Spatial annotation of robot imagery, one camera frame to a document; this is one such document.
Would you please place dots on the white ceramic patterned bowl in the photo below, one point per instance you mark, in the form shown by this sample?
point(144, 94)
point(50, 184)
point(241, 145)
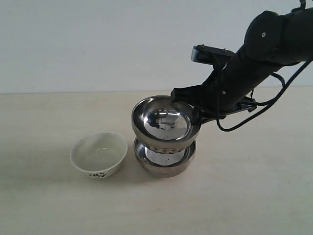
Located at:
point(99, 155)

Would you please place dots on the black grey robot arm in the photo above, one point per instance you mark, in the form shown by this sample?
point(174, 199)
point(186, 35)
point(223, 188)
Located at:
point(272, 41)

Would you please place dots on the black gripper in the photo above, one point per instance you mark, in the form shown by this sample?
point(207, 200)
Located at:
point(225, 87)

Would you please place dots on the smooth stainless steel bowl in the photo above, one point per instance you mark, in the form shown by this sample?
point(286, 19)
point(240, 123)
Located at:
point(164, 165)

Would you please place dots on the hammered stainless steel bowl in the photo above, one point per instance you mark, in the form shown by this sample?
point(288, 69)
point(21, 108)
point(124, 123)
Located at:
point(164, 126)

